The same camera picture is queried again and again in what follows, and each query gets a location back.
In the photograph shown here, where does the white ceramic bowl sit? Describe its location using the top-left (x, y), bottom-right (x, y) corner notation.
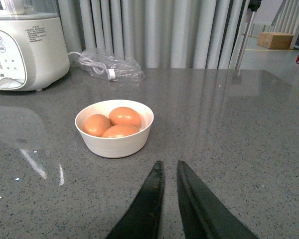
top-left (75, 100), bottom-right (154, 158)

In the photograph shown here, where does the cardboard box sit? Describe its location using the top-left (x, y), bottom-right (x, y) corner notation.
top-left (257, 32), bottom-right (294, 50)

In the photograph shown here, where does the white power cable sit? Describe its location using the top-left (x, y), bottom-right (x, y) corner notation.
top-left (67, 51), bottom-right (116, 81)

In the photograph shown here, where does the white Joyoung blender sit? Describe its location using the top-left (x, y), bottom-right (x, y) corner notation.
top-left (0, 0), bottom-right (70, 91)

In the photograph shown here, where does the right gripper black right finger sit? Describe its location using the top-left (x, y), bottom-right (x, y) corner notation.
top-left (177, 161), bottom-right (257, 239)

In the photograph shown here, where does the brown egg bowl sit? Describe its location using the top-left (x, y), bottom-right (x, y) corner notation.
top-left (83, 114), bottom-right (112, 137)
top-left (108, 107), bottom-right (142, 128)
top-left (102, 124), bottom-right (139, 138)

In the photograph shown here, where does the brown egg bowl left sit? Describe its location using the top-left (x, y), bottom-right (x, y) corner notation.
top-left (83, 114), bottom-right (112, 137)

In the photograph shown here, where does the clear plastic bag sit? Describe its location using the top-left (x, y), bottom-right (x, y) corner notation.
top-left (71, 48), bottom-right (145, 82)

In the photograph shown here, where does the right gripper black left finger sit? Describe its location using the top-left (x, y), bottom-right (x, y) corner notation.
top-left (106, 161), bottom-right (164, 239)

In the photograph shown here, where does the brown egg bowl back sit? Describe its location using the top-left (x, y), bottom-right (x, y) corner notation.
top-left (108, 107), bottom-right (142, 128)

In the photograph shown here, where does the brown egg bowl front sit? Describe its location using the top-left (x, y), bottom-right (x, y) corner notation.
top-left (102, 124), bottom-right (139, 138)

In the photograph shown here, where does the metal stand pole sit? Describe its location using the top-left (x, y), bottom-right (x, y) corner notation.
top-left (235, 0), bottom-right (262, 71)

